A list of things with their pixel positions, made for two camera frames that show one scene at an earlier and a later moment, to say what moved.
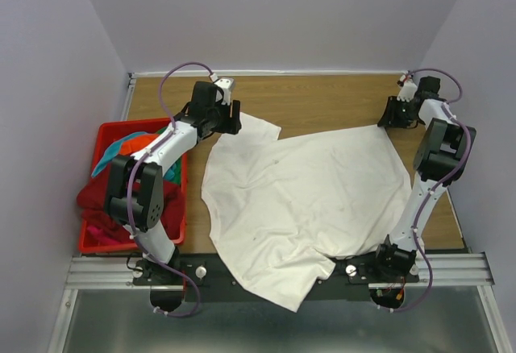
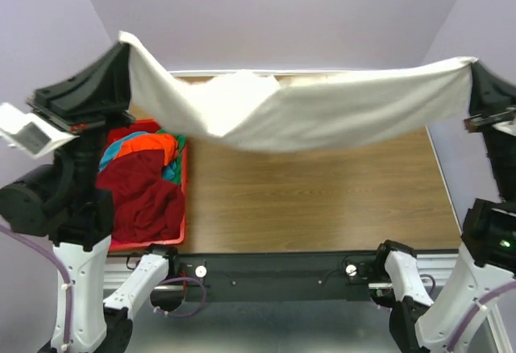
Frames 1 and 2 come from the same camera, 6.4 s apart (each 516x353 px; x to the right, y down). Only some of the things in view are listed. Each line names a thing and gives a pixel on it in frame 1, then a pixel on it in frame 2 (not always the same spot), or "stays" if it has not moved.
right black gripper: x=388 y=118 to x=492 y=98
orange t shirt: x=135 y=143 stays
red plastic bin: x=104 y=134 stays
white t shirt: x=282 y=209 to x=243 y=111
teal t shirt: x=113 y=151 stays
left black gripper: x=231 y=125 to x=97 y=97
